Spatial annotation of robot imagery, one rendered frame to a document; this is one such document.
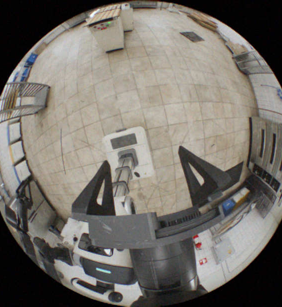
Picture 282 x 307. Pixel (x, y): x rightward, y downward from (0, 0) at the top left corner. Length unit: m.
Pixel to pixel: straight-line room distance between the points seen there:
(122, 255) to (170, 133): 1.43
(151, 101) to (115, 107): 0.49
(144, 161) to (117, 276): 1.18
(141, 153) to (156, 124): 0.46
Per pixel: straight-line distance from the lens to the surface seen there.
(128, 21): 2.24
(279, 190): 3.13
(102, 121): 1.49
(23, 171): 3.72
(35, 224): 3.58
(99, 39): 1.66
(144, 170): 1.28
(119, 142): 1.19
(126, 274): 0.41
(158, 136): 1.44
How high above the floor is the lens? 1.40
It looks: 72 degrees down
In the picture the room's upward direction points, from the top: 174 degrees clockwise
